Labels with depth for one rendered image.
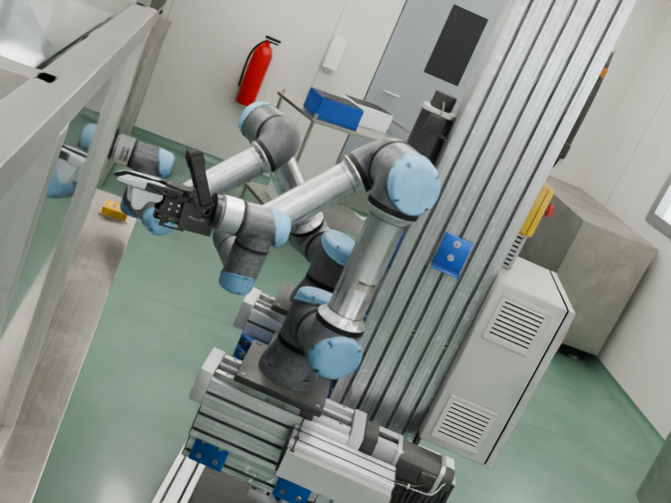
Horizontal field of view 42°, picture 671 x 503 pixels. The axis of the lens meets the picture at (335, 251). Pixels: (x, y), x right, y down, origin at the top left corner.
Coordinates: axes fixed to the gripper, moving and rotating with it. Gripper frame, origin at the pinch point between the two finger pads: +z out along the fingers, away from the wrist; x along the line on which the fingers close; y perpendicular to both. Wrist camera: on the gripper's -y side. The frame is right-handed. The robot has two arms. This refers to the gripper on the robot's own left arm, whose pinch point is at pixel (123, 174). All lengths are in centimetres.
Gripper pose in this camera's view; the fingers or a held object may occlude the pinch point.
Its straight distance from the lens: 171.8
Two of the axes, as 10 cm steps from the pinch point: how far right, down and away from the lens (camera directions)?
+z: -8.7, -2.4, -4.3
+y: -3.4, 9.2, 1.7
